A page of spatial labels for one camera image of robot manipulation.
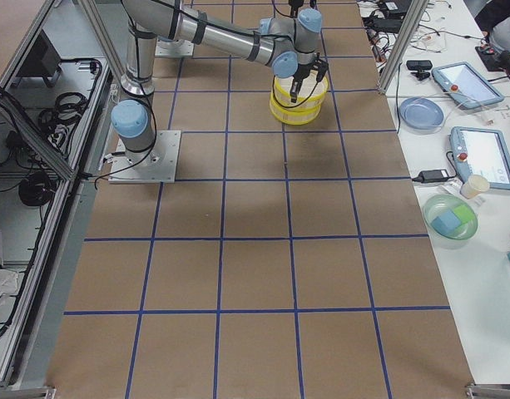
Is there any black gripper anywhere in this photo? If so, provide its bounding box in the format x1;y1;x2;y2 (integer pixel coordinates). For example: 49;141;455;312
290;53;328;104

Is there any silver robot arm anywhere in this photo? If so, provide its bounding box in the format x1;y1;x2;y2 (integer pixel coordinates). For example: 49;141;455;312
121;1;329;101

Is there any black webcam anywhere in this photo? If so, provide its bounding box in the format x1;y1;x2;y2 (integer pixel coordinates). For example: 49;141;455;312
406;60;433;81

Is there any blue plate on side table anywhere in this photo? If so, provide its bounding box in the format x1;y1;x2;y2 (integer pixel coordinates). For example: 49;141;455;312
399;97;444;131

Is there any black power adapter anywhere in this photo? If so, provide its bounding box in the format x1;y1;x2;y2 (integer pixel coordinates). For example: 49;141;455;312
412;169;456;184

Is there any upper blue teach pendant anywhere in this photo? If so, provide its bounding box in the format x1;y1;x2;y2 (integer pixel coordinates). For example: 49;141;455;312
431;62;504;109

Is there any blue teach pendant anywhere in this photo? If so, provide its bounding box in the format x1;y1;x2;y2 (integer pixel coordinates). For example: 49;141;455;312
431;62;504;109
449;126;510;190

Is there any lower blue teach pendant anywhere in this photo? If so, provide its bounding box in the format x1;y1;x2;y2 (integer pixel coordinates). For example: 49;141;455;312
449;126;510;190

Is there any blue foam block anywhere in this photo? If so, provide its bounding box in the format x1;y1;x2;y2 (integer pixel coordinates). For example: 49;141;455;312
430;209;462;237

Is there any white paper cup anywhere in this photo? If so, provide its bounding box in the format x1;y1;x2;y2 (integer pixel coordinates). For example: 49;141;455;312
460;175;490;200

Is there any green foam block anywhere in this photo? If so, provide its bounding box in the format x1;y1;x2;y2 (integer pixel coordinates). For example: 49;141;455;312
452;203;477;224

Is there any aluminium frame post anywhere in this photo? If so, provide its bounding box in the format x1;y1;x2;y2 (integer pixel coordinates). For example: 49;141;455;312
378;0;428;94

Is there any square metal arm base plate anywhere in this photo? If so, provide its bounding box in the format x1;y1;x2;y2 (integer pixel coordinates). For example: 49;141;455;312
108;131;181;184

